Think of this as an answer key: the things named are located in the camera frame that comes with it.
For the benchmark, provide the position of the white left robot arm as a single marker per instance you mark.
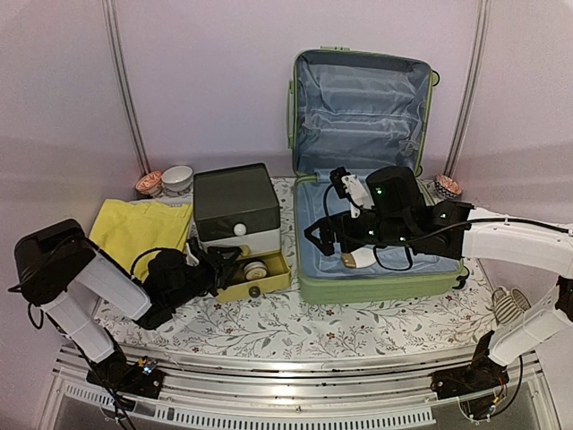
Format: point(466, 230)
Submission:
point(59, 266)

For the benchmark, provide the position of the red patterned small bowl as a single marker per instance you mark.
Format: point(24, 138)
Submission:
point(150, 185)

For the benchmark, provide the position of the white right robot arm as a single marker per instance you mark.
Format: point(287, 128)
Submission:
point(531, 243)

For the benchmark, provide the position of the round cream compact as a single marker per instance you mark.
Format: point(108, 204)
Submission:
point(255, 270)

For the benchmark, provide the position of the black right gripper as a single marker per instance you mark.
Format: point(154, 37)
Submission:
point(328, 226)

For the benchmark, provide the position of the drawer cabinet with dark top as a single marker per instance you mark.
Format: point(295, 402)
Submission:
point(237, 209)

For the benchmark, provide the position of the floral white tablecloth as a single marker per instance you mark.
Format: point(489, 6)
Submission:
point(281, 326)

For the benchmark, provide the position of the aluminium front rail frame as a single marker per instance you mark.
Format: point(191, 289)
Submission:
point(212, 392)

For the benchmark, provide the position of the beige oval compact case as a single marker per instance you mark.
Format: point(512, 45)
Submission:
point(359, 259)

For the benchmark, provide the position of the green hard-shell suitcase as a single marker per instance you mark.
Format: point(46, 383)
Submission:
point(363, 112)

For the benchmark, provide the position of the small white bowl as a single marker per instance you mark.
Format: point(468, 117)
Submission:
point(177, 178)

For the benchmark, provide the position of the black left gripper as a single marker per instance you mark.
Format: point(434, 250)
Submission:
point(219, 265)

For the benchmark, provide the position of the plain yellow garment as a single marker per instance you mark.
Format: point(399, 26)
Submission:
point(143, 228)

